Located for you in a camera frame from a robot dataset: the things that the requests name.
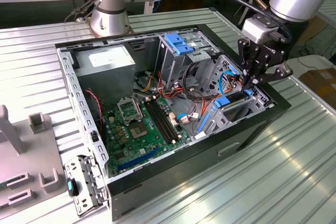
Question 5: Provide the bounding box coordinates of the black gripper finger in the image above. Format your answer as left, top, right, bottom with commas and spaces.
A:
256, 62, 293, 86
237, 39, 263, 90

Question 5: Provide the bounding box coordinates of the hard disk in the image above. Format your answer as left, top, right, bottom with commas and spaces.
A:
196, 89, 254, 134

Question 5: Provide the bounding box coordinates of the grey metal disk bay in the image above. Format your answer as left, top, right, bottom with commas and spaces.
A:
196, 55, 275, 141

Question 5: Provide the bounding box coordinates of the brown cardboard box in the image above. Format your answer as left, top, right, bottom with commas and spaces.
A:
299, 68, 336, 104

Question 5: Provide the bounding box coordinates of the large cardboard sheet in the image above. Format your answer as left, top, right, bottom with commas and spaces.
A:
296, 15, 328, 44

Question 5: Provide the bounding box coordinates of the blue plastic drive latch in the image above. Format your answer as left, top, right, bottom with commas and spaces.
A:
164, 33, 194, 55

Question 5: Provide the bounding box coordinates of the grey optical drive cage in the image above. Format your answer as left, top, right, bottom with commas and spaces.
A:
154, 31, 220, 91

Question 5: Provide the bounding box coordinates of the black RAM slot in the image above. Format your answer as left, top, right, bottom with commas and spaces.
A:
145, 101, 171, 145
152, 100, 178, 142
156, 99, 182, 140
149, 100, 174, 144

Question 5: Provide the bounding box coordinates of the metal locking lever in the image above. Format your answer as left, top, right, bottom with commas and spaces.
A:
132, 94, 144, 120

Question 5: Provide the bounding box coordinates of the black open PC case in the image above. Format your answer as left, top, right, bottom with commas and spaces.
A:
54, 23, 292, 222

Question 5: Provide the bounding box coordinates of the CPU socket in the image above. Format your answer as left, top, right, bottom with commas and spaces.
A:
127, 121, 148, 140

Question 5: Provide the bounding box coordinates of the metal socket cover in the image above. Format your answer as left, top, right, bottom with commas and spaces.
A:
117, 98, 144, 125

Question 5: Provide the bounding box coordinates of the grey power supply unit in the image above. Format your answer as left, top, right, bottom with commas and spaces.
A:
72, 45, 136, 106

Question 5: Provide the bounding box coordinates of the green motherboard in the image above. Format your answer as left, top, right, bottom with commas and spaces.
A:
103, 95, 195, 179

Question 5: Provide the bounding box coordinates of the blue expansion slot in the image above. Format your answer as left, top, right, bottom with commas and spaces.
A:
117, 147, 160, 172

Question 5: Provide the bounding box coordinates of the black case fan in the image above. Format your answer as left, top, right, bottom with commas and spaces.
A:
85, 91, 107, 143

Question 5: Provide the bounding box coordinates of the black clip with blue mark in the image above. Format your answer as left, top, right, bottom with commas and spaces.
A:
67, 178, 80, 197

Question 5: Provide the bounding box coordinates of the grey parts rack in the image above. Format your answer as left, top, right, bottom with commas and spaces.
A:
0, 104, 69, 221

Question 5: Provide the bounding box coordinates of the blue data wire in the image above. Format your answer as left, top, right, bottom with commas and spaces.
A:
218, 65, 241, 96

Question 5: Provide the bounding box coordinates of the orange red power wire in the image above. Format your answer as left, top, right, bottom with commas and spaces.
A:
227, 73, 245, 88

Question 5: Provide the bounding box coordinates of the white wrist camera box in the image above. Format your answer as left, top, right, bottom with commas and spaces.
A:
241, 16, 279, 44

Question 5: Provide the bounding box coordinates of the black robot wrist cable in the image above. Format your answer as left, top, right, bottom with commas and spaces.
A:
212, 0, 293, 48

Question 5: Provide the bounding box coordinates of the black cable bundle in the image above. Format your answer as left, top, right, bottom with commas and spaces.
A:
182, 62, 208, 101

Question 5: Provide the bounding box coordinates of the grey metal frame table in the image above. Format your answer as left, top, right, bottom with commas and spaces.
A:
313, 0, 336, 25

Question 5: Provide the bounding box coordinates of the red orange wire bundle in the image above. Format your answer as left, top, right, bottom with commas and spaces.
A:
156, 71, 184, 99

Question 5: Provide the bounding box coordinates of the short blue board cable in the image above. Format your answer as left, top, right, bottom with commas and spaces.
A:
175, 113, 190, 124

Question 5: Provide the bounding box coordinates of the yellow wire bundle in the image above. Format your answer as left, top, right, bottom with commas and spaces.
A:
140, 73, 154, 92

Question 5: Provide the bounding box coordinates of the red black fan wire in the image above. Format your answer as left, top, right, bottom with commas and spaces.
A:
83, 89, 103, 133

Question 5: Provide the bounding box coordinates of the metal expansion bracket plate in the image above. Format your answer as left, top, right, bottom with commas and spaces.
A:
64, 155, 110, 218

